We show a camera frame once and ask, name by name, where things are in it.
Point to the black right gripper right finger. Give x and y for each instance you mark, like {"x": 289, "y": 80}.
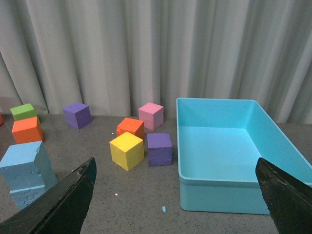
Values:
{"x": 289, "y": 200}

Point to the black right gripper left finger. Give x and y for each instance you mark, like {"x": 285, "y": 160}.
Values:
{"x": 61, "y": 210}

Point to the light blue foam block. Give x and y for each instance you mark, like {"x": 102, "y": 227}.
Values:
{"x": 24, "y": 197}
{"x": 27, "y": 165}

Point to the orange foam block left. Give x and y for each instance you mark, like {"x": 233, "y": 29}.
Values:
{"x": 27, "y": 130}

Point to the orange foam block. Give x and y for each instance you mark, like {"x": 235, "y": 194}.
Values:
{"x": 133, "y": 126}
{"x": 27, "y": 130}

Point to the yellow foam block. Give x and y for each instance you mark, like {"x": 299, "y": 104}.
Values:
{"x": 127, "y": 150}

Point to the light blue plastic bin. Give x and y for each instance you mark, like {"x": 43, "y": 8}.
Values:
{"x": 219, "y": 142}

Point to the purple foam block back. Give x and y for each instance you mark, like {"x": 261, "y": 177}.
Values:
{"x": 77, "y": 115}

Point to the purple foam block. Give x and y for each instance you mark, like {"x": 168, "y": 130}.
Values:
{"x": 77, "y": 115}
{"x": 160, "y": 149}

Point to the green foam block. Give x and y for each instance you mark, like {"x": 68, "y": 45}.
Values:
{"x": 23, "y": 112}

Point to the red plastic bin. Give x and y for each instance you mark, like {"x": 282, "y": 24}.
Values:
{"x": 1, "y": 119}

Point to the orange foam block right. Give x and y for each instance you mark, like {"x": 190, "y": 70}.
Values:
{"x": 133, "y": 126}

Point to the purple foam block right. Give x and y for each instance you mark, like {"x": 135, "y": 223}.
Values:
{"x": 160, "y": 149}

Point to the pink foam block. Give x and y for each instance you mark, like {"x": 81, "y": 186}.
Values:
{"x": 152, "y": 115}

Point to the grey curtain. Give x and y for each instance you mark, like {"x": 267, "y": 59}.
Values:
{"x": 117, "y": 55}

